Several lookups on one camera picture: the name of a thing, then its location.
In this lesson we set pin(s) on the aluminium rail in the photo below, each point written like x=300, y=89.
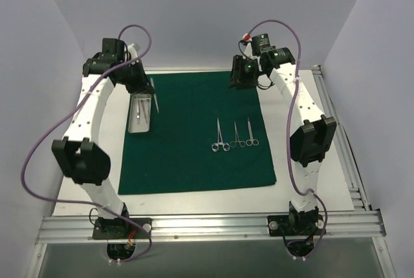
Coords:
x=149, y=69
x=207, y=228
x=343, y=148

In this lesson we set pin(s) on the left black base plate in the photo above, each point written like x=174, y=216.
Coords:
x=113, y=229

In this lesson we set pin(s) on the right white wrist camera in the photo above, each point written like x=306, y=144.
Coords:
x=246, y=43

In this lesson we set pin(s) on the silver tweezers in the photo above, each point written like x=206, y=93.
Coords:
x=155, y=95
x=146, y=105
x=138, y=103

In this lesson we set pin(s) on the silver surgical scissors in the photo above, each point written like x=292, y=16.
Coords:
x=251, y=141

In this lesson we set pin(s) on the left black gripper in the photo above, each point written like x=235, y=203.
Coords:
x=141, y=85

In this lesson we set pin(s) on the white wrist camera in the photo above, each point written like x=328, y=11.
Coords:
x=133, y=50
x=246, y=43

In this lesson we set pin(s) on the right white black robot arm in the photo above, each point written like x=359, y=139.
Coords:
x=309, y=131

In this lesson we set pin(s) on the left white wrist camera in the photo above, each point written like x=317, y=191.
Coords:
x=133, y=50

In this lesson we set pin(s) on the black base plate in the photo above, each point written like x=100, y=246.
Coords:
x=291, y=226
x=113, y=229

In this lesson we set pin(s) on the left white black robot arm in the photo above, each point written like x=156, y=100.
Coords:
x=78, y=153

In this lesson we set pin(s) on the green surgical cloth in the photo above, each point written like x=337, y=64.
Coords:
x=175, y=156

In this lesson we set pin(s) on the silver metal instrument tray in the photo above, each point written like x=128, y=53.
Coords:
x=132, y=127

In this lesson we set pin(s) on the back aluminium rail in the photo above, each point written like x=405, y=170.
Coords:
x=149, y=69

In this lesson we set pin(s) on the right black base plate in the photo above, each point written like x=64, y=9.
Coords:
x=291, y=226

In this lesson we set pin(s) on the silver curved hemostat forceps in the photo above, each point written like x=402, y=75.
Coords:
x=219, y=133

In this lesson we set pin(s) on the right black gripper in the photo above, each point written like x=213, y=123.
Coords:
x=242, y=84

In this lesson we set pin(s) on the right aluminium rail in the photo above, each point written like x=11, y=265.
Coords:
x=343, y=148

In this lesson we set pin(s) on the front aluminium rail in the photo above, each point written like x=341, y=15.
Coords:
x=207, y=228

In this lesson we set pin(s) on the silver straight hemostat forceps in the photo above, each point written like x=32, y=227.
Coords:
x=237, y=141

